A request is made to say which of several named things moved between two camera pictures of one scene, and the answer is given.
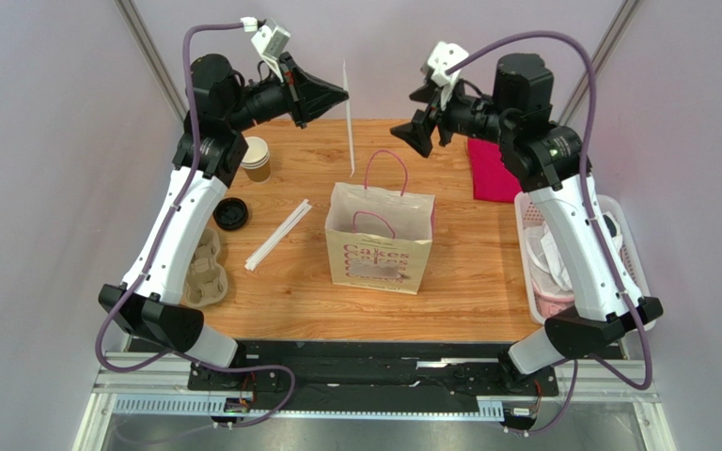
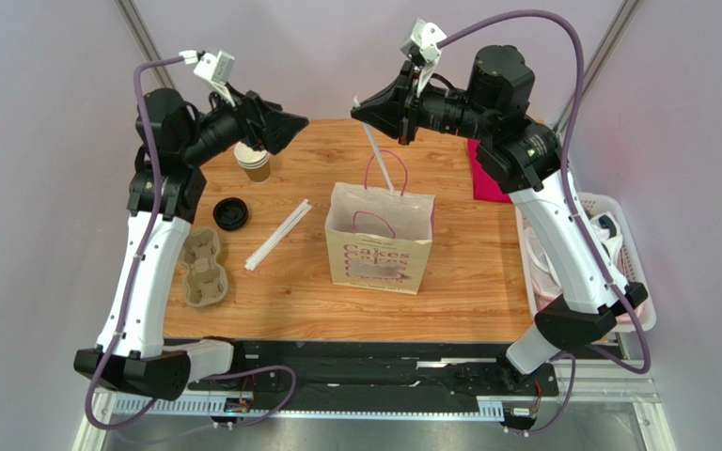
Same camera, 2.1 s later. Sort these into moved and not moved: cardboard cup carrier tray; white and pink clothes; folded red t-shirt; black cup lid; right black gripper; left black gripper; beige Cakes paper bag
Moved: right black gripper; left black gripper
Not moved: folded red t-shirt; black cup lid; beige Cakes paper bag; white and pink clothes; cardboard cup carrier tray
